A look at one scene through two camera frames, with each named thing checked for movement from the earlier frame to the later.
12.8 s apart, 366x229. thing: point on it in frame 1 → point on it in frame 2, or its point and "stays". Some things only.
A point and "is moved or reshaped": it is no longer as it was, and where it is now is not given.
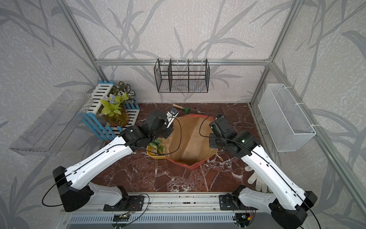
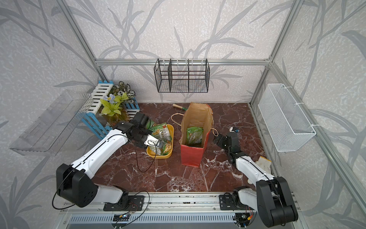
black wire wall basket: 182,76 stays
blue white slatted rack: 93,120 stays
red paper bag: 188,143 is moved or reshaped
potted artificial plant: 114,105 stays
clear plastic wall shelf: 47,136 stays
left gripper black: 168,132 → 141,144
